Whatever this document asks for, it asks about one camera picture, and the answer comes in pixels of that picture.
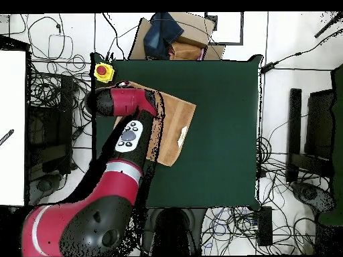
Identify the tan terry towel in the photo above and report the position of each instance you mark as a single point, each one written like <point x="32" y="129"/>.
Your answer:
<point x="174" y="123"/>

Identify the yellow emergency stop button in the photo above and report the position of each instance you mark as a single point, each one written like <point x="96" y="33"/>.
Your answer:
<point x="104" y="72"/>

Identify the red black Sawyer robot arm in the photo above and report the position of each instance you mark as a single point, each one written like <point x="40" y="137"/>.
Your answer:
<point x="112" y="182"/>

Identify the dark green table cloth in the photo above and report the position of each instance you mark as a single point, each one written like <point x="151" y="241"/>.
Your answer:
<point x="214" y="133"/>

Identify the brown folded towel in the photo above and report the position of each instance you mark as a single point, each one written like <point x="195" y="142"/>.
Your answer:
<point x="186" y="50"/>

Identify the blue denim jeans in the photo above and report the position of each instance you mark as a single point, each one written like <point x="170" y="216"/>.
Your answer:
<point x="160" y="34"/>

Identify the black metal stand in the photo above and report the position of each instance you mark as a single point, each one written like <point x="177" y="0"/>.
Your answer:
<point x="65" y="120"/>
<point x="294" y="120"/>

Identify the brown cardboard box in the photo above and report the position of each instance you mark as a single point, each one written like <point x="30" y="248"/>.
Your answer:
<point x="194" y="29"/>

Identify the black power strip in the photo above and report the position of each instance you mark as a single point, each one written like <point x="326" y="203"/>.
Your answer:
<point x="265" y="227"/>

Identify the grey stand foot black knob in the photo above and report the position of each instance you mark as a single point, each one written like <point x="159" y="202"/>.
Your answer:
<point x="308" y="194"/>
<point x="44" y="184"/>

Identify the white board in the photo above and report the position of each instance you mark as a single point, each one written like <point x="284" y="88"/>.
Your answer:
<point x="12" y="128"/>

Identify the striped black rod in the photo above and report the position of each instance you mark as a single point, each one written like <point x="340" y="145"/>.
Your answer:
<point x="6" y="136"/>

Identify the green covered side table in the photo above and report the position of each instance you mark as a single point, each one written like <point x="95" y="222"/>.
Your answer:
<point x="338" y="133"/>

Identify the black tripod rod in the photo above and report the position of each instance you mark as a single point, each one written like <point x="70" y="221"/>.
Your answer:
<point x="328" y="25"/>

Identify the black square floor frame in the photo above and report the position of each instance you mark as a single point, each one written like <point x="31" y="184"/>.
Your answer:
<point x="242" y="26"/>

